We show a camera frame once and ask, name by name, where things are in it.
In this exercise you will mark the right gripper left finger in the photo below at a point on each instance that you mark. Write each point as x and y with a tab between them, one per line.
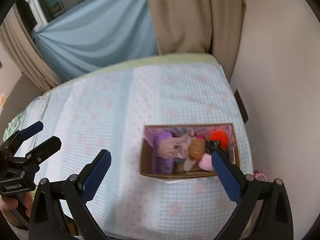
93	174

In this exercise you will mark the dusty pink cloth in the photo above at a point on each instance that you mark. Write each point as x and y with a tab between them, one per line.
175	147

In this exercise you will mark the checkered floral bed cover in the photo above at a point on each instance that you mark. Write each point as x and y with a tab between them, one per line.
109	110

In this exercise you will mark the brown white plush toy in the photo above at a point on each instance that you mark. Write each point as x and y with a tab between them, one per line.
196	149

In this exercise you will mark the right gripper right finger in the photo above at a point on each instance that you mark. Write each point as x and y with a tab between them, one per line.
228	174

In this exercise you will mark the cardboard box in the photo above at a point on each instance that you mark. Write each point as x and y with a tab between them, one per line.
185	168

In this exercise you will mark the beige curtain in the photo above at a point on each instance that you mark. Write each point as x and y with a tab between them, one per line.
199	26

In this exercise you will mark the black patterned scrunchie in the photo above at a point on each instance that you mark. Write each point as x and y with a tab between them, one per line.
211	146

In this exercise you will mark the purple plastic packet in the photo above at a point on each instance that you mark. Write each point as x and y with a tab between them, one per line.
161	162

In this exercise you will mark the pink towel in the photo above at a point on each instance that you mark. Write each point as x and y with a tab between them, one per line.
205	163

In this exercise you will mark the light blue curtain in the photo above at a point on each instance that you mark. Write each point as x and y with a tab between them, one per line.
96	34

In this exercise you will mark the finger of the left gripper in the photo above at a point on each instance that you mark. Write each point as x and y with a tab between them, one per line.
22	135
43	151

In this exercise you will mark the person's left hand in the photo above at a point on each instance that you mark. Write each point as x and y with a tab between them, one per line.
8	204

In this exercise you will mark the orange pompom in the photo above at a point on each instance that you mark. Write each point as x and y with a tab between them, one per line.
221	137

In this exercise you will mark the pink object on floor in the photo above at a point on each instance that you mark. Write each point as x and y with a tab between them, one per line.
259	176

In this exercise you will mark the framed picture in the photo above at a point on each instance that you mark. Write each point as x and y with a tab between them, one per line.
55	7

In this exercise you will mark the green mattress edge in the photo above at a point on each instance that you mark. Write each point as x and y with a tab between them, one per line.
147	61

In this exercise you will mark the magenta zipper pouch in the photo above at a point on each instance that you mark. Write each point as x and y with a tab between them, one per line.
201	137

